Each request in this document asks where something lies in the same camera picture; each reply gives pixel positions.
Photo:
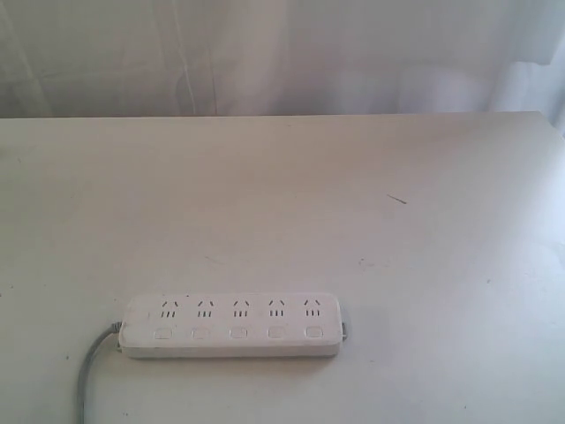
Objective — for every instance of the white sheer curtain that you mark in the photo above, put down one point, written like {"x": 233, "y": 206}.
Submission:
{"x": 229, "y": 58}

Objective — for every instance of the white power strip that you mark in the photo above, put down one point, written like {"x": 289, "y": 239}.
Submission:
{"x": 232, "y": 325}

